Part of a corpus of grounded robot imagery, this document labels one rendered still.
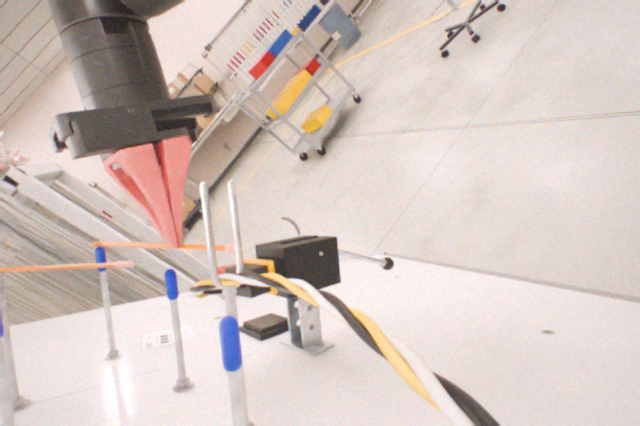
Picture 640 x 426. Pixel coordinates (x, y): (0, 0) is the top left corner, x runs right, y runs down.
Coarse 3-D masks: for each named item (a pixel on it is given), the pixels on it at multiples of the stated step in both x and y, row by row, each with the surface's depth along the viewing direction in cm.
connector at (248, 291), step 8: (248, 264) 32; (256, 264) 31; (280, 264) 32; (232, 272) 31; (256, 272) 30; (264, 272) 30; (280, 272) 31; (240, 288) 30; (248, 288) 30; (256, 288) 30; (264, 288) 30; (240, 296) 31; (248, 296) 30; (256, 296) 30
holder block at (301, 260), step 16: (288, 240) 35; (304, 240) 34; (320, 240) 33; (336, 240) 35; (256, 256) 34; (272, 256) 32; (288, 256) 31; (304, 256) 32; (320, 256) 33; (336, 256) 35; (288, 272) 31; (304, 272) 32; (320, 272) 33; (336, 272) 35; (320, 288) 33
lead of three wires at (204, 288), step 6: (222, 276) 22; (198, 282) 24; (204, 282) 23; (210, 282) 22; (222, 282) 22; (192, 288) 24; (198, 288) 24; (204, 288) 23; (210, 288) 23; (216, 288) 29; (192, 294) 25; (198, 294) 24; (204, 294) 28; (210, 294) 28; (216, 294) 29
